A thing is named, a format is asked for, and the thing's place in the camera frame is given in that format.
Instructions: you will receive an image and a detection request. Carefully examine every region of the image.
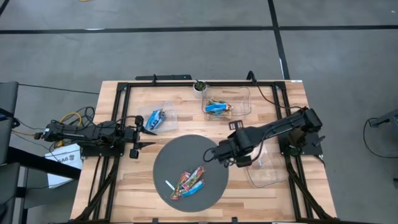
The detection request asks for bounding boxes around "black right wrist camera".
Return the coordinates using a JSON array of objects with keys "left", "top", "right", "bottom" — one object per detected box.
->
[{"left": 213, "top": 138, "right": 240, "bottom": 166}]

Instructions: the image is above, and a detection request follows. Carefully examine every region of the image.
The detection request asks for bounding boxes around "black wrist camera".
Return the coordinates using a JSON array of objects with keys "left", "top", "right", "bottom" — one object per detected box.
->
[
  {"left": 213, "top": 138, "right": 240, "bottom": 166},
  {"left": 102, "top": 120, "right": 124, "bottom": 135}
]

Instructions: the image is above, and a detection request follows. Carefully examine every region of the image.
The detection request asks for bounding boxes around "chocolate chip granola bar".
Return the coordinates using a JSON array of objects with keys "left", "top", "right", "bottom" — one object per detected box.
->
[
  {"left": 170, "top": 171, "right": 192, "bottom": 201},
  {"left": 182, "top": 166, "right": 206, "bottom": 192},
  {"left": 180, "top": 179, "right": 206, "bottom": 198}
]

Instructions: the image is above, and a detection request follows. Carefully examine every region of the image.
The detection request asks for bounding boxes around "dark grey chair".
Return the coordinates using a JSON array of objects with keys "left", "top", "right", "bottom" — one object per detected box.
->
[
  {"left": 0, "top": 81, "right": 20, "bottom": 162},
  {"left": 0, "top": 161, "right": 22, "bottom": 224}
]

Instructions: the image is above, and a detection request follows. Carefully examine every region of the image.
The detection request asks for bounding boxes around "white cardboard box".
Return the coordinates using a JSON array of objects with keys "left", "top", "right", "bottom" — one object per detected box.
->
[{"left": 44, "top": 142, "right": 84, "bottom": 190}]

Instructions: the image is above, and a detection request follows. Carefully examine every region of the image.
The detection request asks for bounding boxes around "small plant in white pot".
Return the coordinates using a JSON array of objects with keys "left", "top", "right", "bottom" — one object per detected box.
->
[{"left": 192, "top": 79, "right": 208, "bottom": 99}]

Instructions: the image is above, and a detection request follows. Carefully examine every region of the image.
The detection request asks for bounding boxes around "black mounting bar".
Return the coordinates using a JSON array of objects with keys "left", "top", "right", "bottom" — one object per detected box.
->
[{"left": 135, "top": 73, "right": 192, "bottom": 81}]

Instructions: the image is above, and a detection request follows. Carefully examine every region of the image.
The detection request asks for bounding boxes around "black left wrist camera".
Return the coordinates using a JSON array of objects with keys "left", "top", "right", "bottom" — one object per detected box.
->
[{"left": 102, "top": 120, "right": 124, "bottom": 135}]

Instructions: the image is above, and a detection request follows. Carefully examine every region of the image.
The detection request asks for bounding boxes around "yellow cable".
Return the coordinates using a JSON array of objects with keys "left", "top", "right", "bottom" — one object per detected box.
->
[{"left": 58, "top": 111, "right": 83, "bottom": 147}]

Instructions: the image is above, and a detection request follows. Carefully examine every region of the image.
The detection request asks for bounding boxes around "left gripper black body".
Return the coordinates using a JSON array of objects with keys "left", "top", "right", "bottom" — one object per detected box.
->
[{"left": 123, "top": 115, "right": 145, "bottom": 159}]

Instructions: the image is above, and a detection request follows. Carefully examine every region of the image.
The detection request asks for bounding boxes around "black metal rig frame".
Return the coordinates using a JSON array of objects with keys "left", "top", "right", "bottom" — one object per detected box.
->
[{"left": 55, "top": 79, "right": 343, "bottom": 224}]

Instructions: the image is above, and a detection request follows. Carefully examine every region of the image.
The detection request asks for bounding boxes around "black floor beam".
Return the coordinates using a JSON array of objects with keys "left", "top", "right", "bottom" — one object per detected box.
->
[{"left": 6, "top": 146, "right": 82, "bottom": 180}]

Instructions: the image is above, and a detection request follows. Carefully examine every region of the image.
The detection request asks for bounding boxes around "peanut butter granola bar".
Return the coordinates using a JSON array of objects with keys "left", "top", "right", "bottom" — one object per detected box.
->
[
  {"left": 208, "top": 98, "right": 229, "bottom": 107},
  {"left": 213, "top": 107, "right": 234, "bottom": 119},
  {"left": 205, "top": 104, "right": 228, "bottom": 114}
]

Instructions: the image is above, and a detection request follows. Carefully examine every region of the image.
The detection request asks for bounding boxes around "grey stand foot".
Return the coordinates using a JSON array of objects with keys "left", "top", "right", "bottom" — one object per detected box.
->
[{"left": 368, "top": 108, "right": 398, "bottom": 128}]

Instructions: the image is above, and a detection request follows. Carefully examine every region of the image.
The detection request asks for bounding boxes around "small clear plastic container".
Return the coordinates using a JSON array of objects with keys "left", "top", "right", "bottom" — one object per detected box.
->
[{"left": 137, "top": 101, "right": 178, "bottom": 134}]

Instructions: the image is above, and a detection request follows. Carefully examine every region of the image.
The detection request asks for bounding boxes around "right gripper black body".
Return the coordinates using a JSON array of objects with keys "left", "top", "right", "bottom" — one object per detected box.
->
[{"left": 229, "top": 119, "right": 253, "bottom": 169}]

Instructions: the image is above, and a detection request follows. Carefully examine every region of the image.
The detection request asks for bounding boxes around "large clear plastic container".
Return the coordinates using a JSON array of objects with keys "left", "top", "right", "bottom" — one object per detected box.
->
[{"left": 244, "top": 139, "right": 289, "bottom": 189}]

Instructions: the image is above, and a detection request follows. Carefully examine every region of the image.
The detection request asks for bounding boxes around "black cable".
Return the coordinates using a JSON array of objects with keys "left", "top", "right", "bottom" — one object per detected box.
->
[
  {"left": 363, "top": 117, "right": 398, "bottom": 159},
  {"left": 247, "top": 70, "right": 308, "bottom": 110},
  {"left": 203, "top": 146, "right": 218, "bottom": 163},
  {"left": 12, "top": 105, "right": 103, "bottom": 150},
  {"left": 114, "top": 114, "right": 137, "bottom": 129}
]

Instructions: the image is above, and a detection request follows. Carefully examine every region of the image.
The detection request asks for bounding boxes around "medium clear plastic container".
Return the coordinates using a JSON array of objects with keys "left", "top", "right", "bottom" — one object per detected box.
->
[{"left": 201, "top": 86, "right": 252, "bottom": 121}]

